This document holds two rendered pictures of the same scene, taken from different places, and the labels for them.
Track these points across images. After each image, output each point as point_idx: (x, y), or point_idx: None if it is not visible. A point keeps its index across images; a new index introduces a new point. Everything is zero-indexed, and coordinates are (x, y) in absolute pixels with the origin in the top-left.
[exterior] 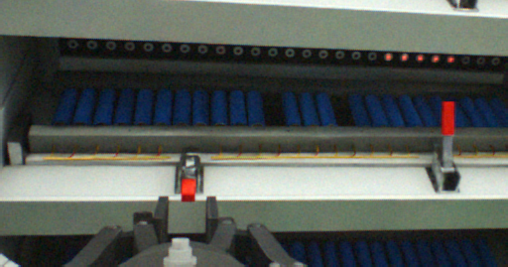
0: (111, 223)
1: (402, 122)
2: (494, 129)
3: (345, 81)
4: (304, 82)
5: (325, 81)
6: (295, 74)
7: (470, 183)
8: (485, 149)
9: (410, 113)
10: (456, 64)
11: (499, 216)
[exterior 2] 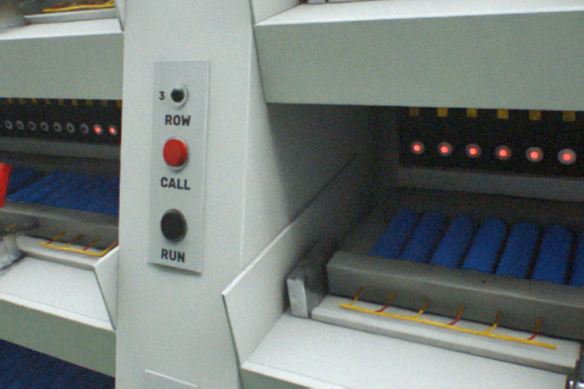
0: None
1: (41, 200)
2: (111, 217)
3: (63, 158)
4: (27, 157)
5: (47, 157)
6: (29, 149)
7: (17, 278)
8: (97, 244)
9: (67, 193)
10: None
11: (31, 333)
